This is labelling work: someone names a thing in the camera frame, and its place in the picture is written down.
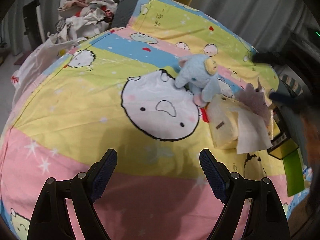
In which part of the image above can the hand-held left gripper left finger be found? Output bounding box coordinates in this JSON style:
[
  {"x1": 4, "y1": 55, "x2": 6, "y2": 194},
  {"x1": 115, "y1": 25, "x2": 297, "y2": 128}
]
[{"x1": 27, "y1": 149, "x2": 118, "y2": 240}]

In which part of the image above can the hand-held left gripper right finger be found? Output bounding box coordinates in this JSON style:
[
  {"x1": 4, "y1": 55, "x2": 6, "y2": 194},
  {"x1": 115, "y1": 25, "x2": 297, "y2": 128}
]
[{"x1": 199, "y1": 149, "x2": 290, "y2": 240}]

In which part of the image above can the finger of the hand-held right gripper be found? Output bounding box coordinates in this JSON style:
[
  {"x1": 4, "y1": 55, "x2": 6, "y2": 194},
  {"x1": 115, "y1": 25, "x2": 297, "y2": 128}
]
[
  {"x1": 269, "y1": 91, "x2": 308, "y2": 111},
  {"x1": 252, "y1": 51, "x2": 284, "y2": 64}
]

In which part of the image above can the greyish purple fluffy cloth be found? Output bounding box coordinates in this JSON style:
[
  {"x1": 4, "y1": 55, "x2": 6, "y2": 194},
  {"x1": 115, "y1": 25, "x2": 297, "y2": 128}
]
[{"x1": 236, "y1": 77, "x2": 272, "y2": 123}]

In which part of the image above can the black box with green flap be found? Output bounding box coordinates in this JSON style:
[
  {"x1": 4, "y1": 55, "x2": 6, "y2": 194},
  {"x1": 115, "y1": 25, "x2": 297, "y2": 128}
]
[{"x1": 266, "y1": 105, "x2": 307, "y2": 198}]

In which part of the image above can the blue plush elephant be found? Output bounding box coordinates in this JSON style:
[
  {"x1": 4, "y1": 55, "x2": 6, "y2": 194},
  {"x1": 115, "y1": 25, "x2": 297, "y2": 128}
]
[{"x1": 174, "y1": 54, "x2": 220, "y2": 107}]

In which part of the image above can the striped cushion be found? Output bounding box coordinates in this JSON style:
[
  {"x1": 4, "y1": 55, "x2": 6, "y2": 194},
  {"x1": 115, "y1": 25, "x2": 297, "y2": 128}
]
[{"x1": 279, "y1": 73, "x2": 304, "y2": 97}]

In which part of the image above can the yellow tissue pack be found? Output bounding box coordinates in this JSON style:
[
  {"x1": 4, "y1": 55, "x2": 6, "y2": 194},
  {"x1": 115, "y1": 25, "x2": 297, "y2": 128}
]
[{"x1": 205, "y1": 94, "x2": 273, "y2": 155}]

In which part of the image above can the cartoon printed bedsheet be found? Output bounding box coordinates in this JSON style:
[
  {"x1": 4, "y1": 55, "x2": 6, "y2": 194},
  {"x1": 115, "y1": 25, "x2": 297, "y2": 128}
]
[{"x1": 0, "y1": 0, "x2": 313, "y2": 240}]

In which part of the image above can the grey chair backrest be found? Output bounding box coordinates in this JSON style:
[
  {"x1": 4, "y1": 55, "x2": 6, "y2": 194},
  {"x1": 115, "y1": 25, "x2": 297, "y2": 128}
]
[{"x1": 111, "y1": 0, "x2": 140, "y2": 28}]

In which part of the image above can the pile of clothes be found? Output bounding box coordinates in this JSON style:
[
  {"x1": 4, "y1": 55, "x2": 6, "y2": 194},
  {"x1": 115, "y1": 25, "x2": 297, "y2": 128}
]
[{"x1": 46, "y1": 0, "x2": 118, "y2": 45}]

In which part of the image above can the black and white stand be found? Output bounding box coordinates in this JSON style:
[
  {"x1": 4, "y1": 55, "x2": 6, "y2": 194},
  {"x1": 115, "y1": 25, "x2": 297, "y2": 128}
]
[{"x1": 23, "y1": 0, "x2": 48, "y2": 52}]

